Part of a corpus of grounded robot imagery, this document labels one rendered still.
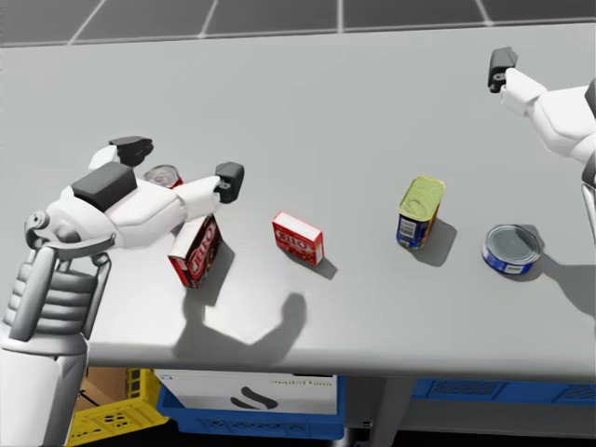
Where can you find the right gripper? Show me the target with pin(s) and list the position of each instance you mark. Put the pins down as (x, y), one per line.
(563, 121)

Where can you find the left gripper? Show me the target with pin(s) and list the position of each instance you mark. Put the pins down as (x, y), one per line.
(139, 214)

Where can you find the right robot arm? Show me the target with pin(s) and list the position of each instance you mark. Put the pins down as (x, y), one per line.
(590, 209)

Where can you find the brown box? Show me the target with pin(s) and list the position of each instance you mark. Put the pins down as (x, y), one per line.
(104, 384)

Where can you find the white box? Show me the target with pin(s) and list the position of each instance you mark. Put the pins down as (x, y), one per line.
(209, 391)

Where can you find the yellow box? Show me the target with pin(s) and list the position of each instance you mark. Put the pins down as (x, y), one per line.
(116, 414)

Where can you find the blue box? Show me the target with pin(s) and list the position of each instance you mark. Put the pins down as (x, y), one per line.
(489, 390)
(261, 426)

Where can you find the red and white can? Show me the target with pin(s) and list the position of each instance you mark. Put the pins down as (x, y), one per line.
(164, 176)

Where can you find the red and white carton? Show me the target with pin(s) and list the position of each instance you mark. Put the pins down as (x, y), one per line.
(298, 238)

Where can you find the green and blue rectangular can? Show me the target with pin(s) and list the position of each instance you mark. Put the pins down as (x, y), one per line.
(419, 209)

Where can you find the blue flat can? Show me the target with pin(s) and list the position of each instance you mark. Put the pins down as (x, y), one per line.
(511, 249)

